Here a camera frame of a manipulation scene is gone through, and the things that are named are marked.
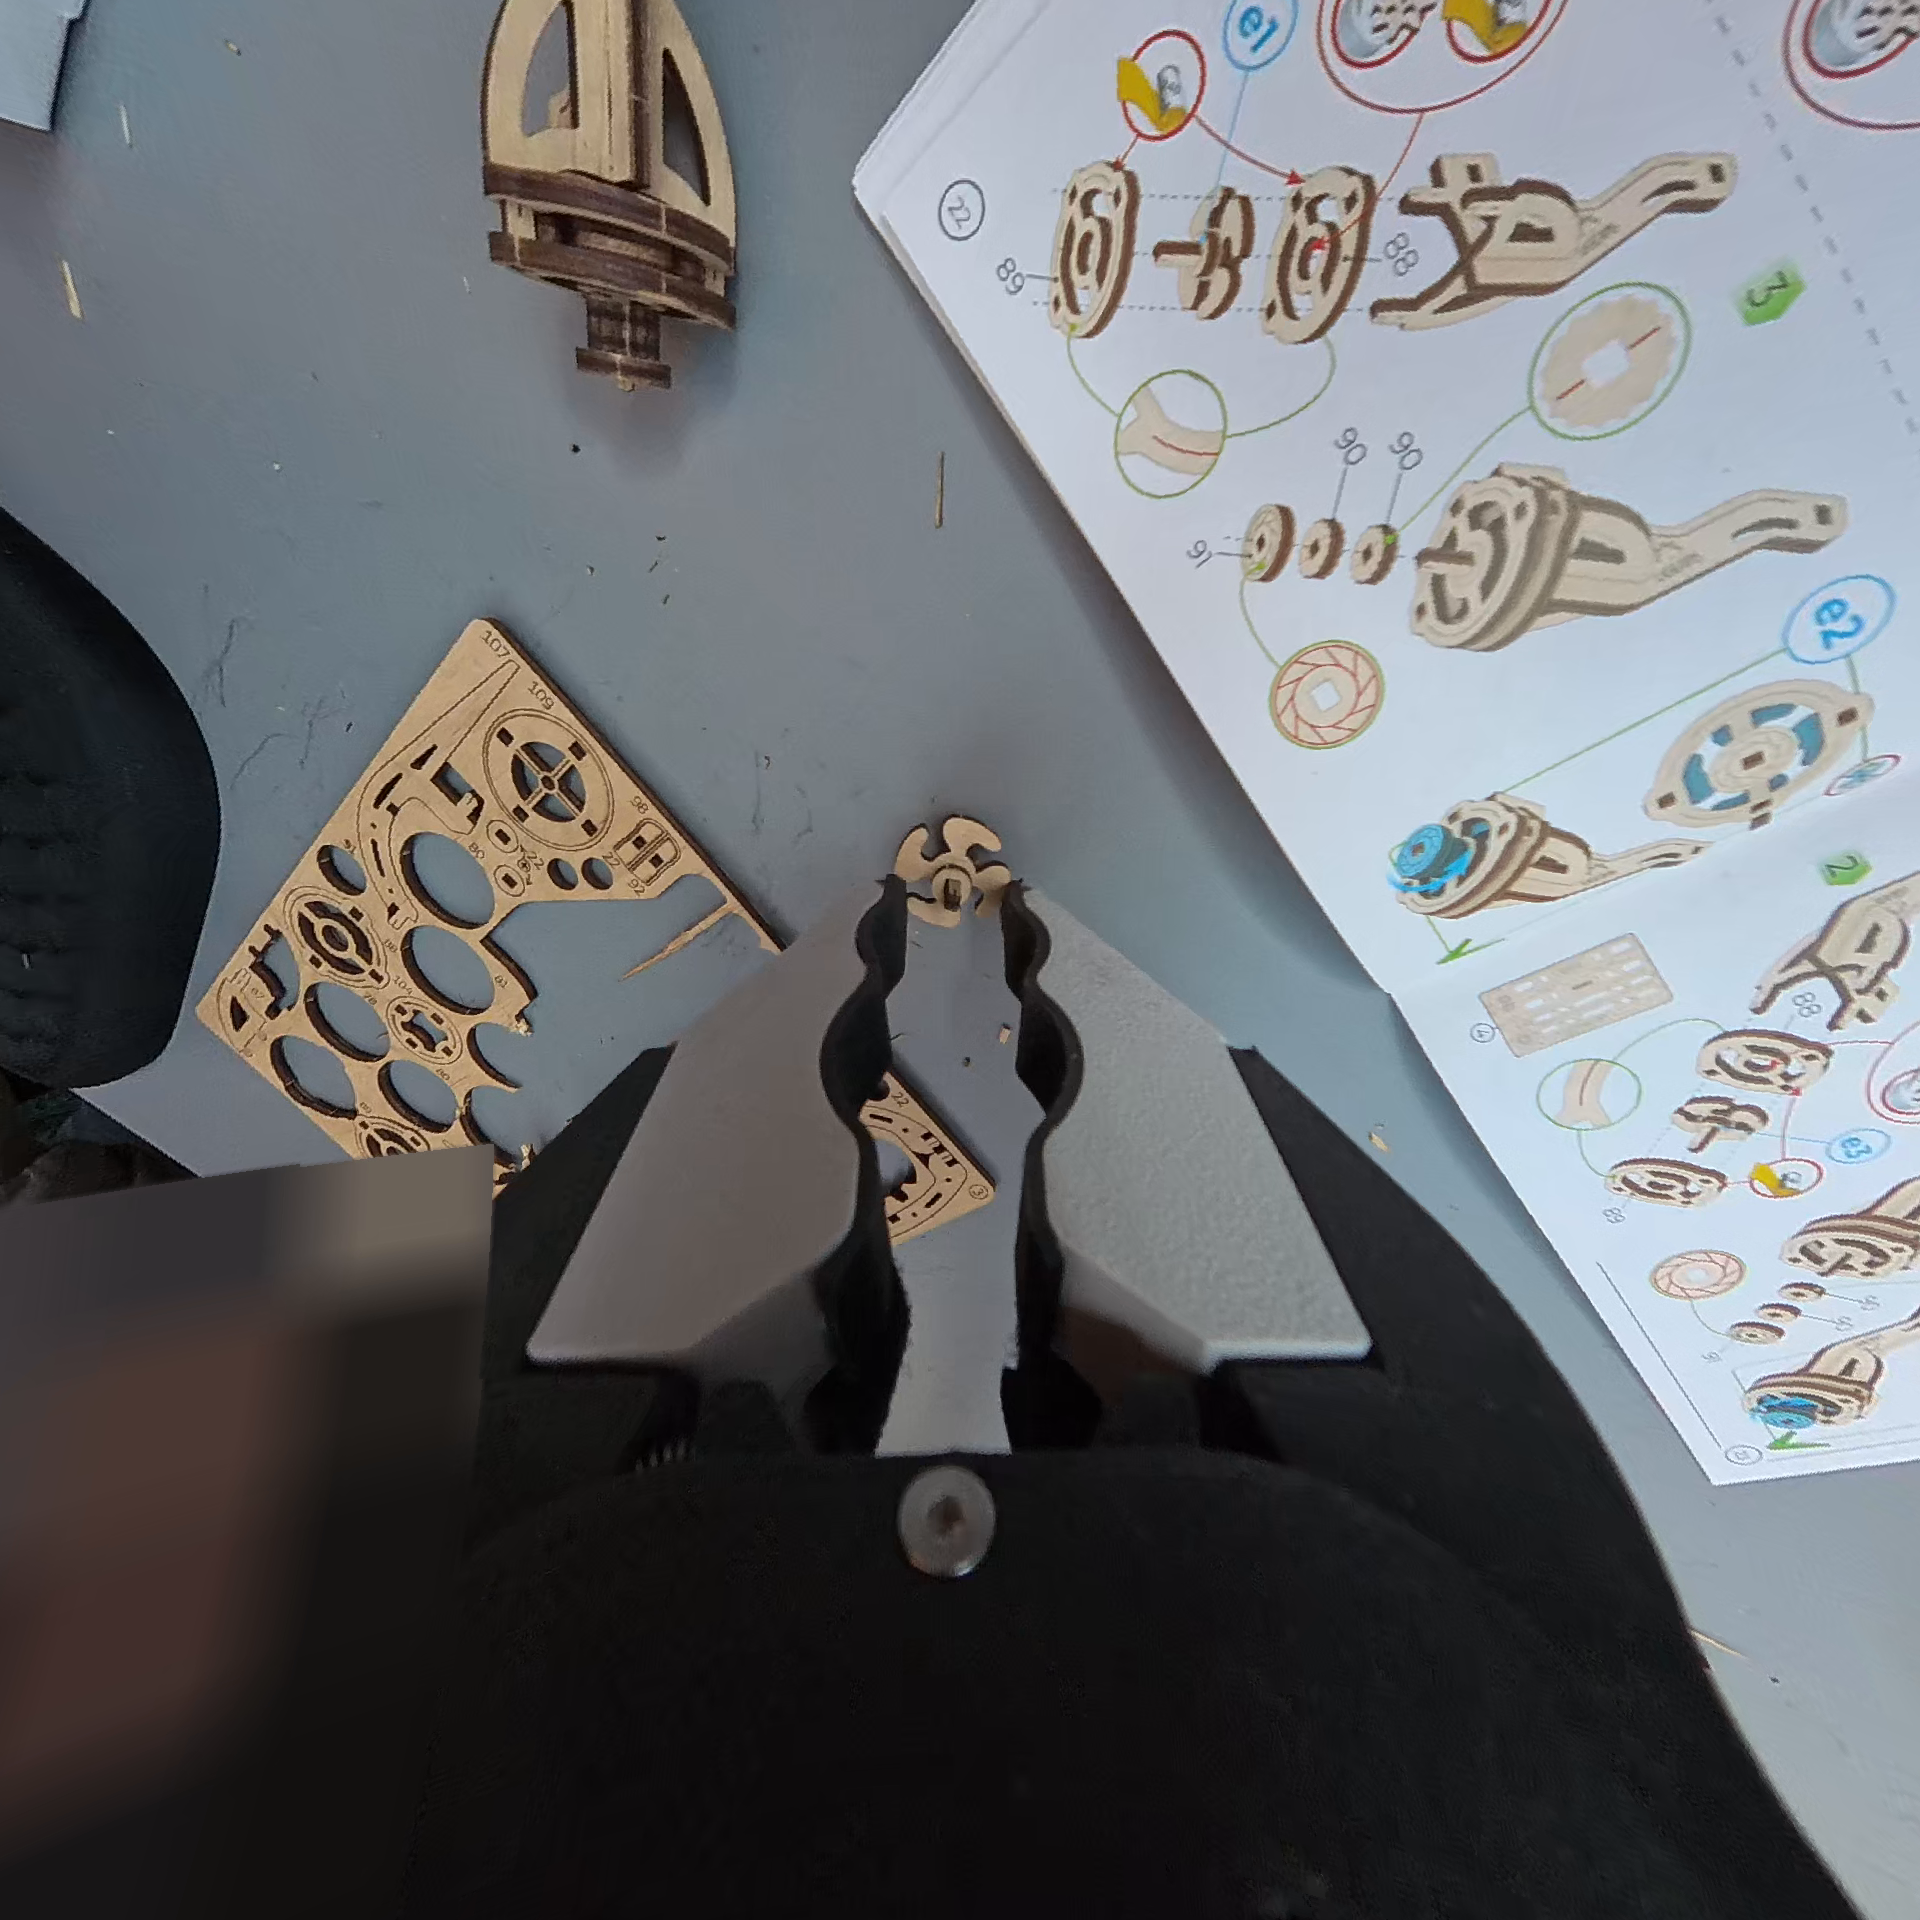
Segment small wooden propeller part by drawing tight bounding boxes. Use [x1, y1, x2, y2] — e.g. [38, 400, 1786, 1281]
[894, 815, 1014, 927]

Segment white instruction booklet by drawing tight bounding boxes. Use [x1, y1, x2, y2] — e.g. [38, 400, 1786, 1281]
[848, 0, 1920, 1487]

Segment black mesh wrist rest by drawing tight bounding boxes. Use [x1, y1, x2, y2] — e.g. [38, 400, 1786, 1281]
[0, 505, 229, 1092]

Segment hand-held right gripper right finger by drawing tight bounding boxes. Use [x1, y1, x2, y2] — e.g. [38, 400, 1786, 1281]
[994, 880, 1378, 1454]

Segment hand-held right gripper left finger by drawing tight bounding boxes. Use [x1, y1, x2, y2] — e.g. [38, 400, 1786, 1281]
[522, 877, 913, 1454]

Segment wooden lever drum assembly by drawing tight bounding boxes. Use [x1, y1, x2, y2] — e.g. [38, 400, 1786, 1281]
[481, 0, 741, 396]

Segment white cardboard tray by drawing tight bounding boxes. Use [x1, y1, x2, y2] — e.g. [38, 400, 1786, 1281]
[0, 0, 72, 131]

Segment laser-cut plywood parts sheet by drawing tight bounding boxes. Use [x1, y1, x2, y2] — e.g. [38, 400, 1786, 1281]
[195, 617, 998, 1246]

